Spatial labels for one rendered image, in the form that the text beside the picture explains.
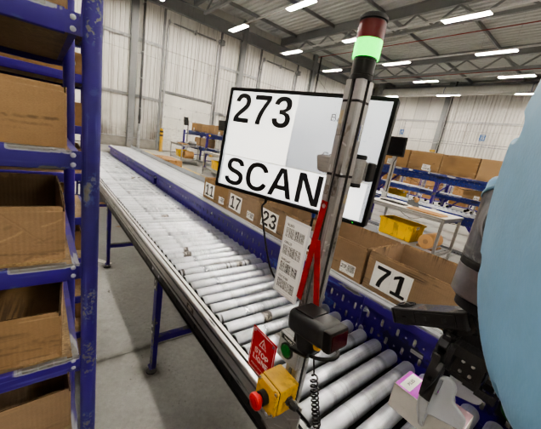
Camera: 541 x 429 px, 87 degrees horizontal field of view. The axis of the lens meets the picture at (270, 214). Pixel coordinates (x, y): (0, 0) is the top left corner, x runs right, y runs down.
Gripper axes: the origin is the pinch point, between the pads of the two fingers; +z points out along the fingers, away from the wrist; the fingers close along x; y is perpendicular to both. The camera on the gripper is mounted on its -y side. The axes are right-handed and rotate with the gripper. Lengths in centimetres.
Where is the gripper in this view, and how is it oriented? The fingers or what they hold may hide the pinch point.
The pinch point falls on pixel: (427, 404)
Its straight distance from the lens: 60.4
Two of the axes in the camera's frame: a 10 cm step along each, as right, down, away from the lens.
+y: 6.0, 2.9, -7.4
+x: 7.8, -0.2, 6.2
